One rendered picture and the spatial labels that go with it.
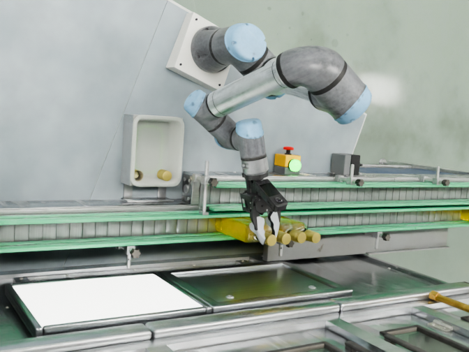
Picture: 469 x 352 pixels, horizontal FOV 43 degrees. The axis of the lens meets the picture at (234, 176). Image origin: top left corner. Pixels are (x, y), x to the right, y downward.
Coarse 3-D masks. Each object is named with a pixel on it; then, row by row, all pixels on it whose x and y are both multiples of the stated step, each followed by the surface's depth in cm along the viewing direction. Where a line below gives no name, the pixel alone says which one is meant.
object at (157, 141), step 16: (144, 128) 193; (160, 128) 196; (176, 128) 195; (144, 144) 194; (160, 144) 197; (176, 144) 195; (144, 160) 195; (160, 160) 197; (176, 160) 195; (144, 176) 195; (176, 176) 195
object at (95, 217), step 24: (0, 216) 162; (24, 216) 164; (48, 216) 167; (72, 216) 170; (96, 216) 173; (120, 216) 174; (144, 216) 177; (168, 216) 180; (192, 216) 184; (216, 216) 189; (240, 216) 193; (264, 216) 198
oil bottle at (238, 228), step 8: (216, 224) 198; (224, 224) 193; (232, 224) 189; (240, 224) 185; (248, 224) 183; (224, 232) 194; (232, 232) 189; (240, 232) 185; (248, 232) 182; (248, 240) 182; (256, 240) 182
